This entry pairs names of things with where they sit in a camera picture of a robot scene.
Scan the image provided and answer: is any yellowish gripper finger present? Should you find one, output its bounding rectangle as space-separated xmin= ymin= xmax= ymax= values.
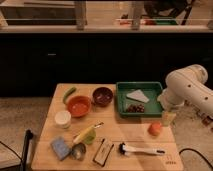
xmin=162 ymin=111 xmax=176 ymax=127

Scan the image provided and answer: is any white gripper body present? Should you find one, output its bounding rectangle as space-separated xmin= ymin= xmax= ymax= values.
xmin=157 ymin=89 xmax=184 ymax=111

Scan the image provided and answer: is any dark red grapes bunch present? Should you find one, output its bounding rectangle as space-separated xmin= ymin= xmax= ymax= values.
xmin=126 ymin=105 xmax=145 ymax=113

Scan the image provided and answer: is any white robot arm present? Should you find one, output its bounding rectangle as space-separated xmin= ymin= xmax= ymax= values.
xmin=157 ymin=64 xmax=213 ymax=126

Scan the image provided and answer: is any orange fruit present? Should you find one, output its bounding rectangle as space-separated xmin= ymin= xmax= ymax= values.
xmin=148 ymin=122 xmax=162 ymax=136

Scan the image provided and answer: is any white triangular cloth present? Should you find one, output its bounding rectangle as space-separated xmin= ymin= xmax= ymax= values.
xmin=126 ymin=90 xmax=149 ymax=103

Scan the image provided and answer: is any green plastic tray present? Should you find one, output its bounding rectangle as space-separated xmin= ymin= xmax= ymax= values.
xmin=116 ymin=82 xmax=163 ymax=118

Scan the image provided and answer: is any dark maroon bowl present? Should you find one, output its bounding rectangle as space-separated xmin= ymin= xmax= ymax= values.
xmin=92 ymin=87 xmax=113 ymax=107

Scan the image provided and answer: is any orange bowl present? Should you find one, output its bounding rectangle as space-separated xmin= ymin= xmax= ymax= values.
xmin=67 ymin=96 xmax=91 ymax=117

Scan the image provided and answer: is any green pepper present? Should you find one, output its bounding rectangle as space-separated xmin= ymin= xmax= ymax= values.
xmin=63 ymin=87 xmax=76 ymax=104

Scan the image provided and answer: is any white cup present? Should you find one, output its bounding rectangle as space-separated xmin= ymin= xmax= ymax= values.
xmin=54 ymin=110 xmax=71 ymax=129

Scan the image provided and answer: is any blue sponge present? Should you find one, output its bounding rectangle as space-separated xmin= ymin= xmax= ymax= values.
xmin=51 ymin=137 xmax=70 ymax=161

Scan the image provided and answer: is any black stand left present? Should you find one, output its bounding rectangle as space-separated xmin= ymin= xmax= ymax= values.
xmin=20 ymin=130 xmax=34 ymax=171

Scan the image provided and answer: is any black cable right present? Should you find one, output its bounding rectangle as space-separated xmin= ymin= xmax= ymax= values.
xmin=178 ymin=147 xmax=213 ymax=168

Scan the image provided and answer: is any white handled dish brush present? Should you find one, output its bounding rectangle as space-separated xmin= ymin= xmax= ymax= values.
xmin=119 ymin=143 xmax=165 ymax=155

